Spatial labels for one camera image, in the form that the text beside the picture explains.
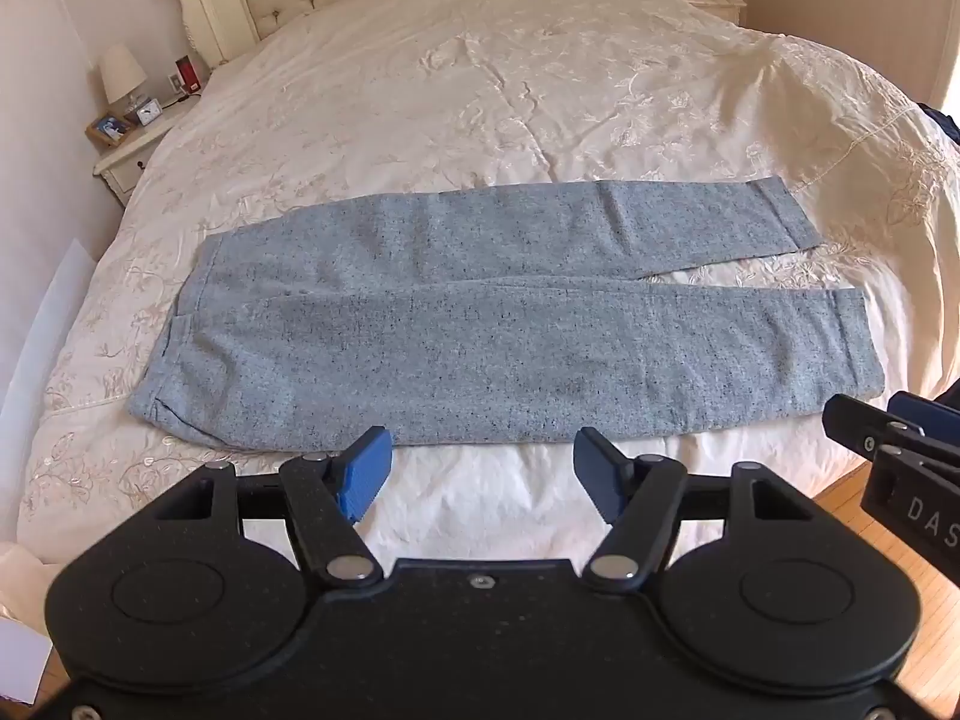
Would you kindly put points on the small alarm clock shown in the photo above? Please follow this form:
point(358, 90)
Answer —
point(148, 112)

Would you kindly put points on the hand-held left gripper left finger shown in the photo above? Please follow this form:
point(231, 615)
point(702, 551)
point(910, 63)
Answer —
point(364, 474)

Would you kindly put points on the dark cloth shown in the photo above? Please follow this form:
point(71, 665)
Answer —
point(943, 122)

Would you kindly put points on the white table lamp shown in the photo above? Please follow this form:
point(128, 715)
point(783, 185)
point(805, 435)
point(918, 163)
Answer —
point(122, 71)

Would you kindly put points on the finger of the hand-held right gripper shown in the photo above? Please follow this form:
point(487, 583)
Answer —
point(851, 424)
point(930, 414)

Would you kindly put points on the grey speckled pants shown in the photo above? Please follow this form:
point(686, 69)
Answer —
point(465, 330)

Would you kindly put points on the white nightstand with drawer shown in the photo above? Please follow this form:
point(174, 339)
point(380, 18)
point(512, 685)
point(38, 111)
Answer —
point(127, 165)

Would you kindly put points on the cream nightstand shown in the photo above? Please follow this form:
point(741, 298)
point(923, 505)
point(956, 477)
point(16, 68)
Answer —
point(716, 6)

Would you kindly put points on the red box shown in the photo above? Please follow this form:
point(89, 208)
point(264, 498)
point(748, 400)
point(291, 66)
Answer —
point(187, 73)

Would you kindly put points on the wooden picture frame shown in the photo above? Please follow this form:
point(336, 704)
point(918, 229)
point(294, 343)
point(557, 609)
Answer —
point(110, 129)

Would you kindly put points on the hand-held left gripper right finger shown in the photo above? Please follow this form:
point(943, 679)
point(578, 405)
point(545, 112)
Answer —
point(596, 474)

